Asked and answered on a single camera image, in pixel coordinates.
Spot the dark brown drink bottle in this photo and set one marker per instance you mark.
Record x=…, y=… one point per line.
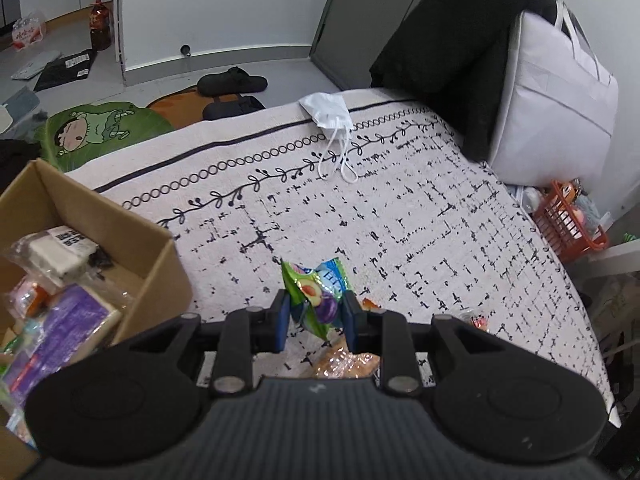
x=100, y=30

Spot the dark grey panel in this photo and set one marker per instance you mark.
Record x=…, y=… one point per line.
x=360, y=20

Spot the pack of water bottles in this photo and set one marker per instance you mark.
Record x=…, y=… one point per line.
x=27, y=32

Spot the green blue fruit snack packet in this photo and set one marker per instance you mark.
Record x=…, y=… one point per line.
x=312, y=300

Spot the white black-print snack packet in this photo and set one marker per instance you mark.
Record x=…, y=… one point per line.
x=50, y=255

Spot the grey flat package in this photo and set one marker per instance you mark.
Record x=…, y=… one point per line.
x=35, y=66

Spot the purple bar snack packet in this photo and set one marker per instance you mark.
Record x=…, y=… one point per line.
x=65, y=330

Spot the black cloth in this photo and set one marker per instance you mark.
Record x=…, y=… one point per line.
x=450, y=35

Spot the orange plastic basket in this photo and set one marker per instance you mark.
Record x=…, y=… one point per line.
x=560, y=230

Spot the green cartoon mat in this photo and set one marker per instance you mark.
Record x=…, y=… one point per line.
x=100, y=130

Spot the clear plastic bag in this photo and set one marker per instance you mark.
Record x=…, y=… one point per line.
x=617, y=305

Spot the white face mask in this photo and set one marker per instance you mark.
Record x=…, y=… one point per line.
x=325, y=107

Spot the white patterned bedspread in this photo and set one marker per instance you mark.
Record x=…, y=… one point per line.
x=400, y=210

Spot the orange bread snack packet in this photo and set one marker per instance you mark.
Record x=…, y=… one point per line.
x=345, y=362

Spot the grey blue cloth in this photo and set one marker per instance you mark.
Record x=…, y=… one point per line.
x=20, y=105

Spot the black slipper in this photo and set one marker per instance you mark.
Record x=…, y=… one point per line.
x=230, y=82
x=230, y=107

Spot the small orange snack packet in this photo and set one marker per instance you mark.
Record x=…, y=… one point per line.
x=475, y=320
x=30, y=300

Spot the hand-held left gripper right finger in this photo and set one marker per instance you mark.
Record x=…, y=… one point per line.
x=350, y=325

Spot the black garment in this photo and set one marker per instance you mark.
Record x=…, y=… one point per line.
x=17, y=160

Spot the white storage bag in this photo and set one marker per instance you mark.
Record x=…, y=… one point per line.
x=550, y=110

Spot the black plastic bag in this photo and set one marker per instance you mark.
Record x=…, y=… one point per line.
x=62, y=70

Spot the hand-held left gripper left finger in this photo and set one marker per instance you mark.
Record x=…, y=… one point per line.
x=282, y=325

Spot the brown cardboard box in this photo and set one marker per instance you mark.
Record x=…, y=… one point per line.
x=160, y=285

